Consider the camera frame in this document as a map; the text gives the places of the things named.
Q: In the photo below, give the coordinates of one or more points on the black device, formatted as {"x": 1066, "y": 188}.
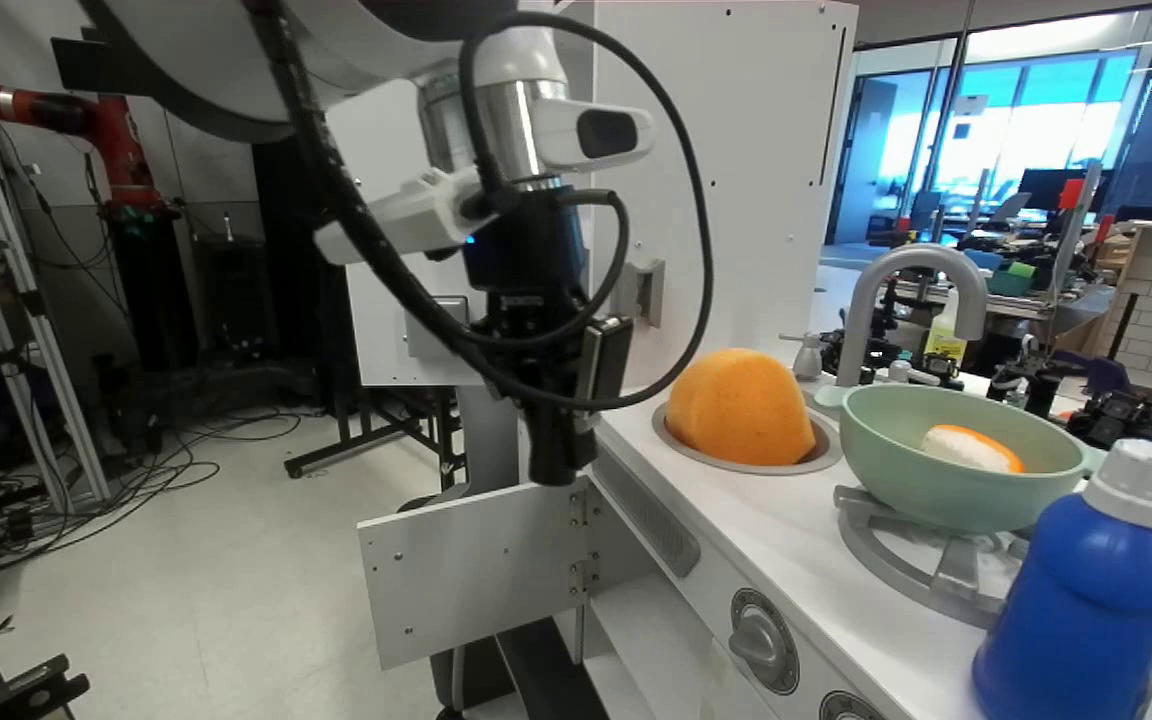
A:
{"x": 1109, "y": 419}

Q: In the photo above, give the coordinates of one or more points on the black floor stand base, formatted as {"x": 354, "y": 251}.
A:
{"x": 362, "y": 447}

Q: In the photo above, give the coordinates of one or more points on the blue detergent bottle white cap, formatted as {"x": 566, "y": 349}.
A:
{"x": 1082, "y": 612}

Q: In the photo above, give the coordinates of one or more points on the red robot arm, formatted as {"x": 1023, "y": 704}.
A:
{"x": 97, "y": 124}

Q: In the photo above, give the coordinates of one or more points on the orange white toy bread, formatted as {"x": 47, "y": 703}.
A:
{"x": 968, "y": 447}

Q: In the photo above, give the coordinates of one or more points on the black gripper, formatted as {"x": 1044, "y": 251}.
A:
{"x": 528, "y": 255}

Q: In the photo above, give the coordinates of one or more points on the tall white cabinet door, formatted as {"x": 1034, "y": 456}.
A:
{"x": 380, "y": 333}

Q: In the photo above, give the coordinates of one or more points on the aluminium frame stand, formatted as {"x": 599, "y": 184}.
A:
{"x": 18, "y": 333}

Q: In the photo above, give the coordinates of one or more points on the white toy kitchen playset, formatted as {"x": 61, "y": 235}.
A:
{"x": 737, "y": 134}

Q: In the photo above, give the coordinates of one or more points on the silver sink basin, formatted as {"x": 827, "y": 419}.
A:
{"x": 790, "y": 464}

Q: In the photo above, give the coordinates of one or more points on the grey toy faucet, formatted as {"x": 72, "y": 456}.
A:
{"x": 917, "y": 267}

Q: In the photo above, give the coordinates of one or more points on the yellow soap bottle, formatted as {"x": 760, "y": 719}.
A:
{"x": 947, "y": 333}

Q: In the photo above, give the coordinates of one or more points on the grey stove burner grate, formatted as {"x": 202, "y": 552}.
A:
{"x": 920, "y": 568}

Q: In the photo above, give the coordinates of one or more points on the orange sponge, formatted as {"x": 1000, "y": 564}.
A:
{"x": 737, "y": 405}

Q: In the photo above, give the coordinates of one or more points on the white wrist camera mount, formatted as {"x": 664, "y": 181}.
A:
{"x": 401, "y": 215}

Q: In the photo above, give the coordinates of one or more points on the grey tap knob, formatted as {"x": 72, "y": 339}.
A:
{"x": 809, "y": 361}

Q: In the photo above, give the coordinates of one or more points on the green bowl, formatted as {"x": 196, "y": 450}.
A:
{"x": 920, "y": 500}

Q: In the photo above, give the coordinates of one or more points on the small black monitor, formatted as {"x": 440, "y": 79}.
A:
{"x": 81, "y": 64}

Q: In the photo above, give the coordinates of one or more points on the grey round oven knob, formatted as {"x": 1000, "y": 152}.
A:
{"x": 850, "y": 710}
{"x": 760, "y": 640}

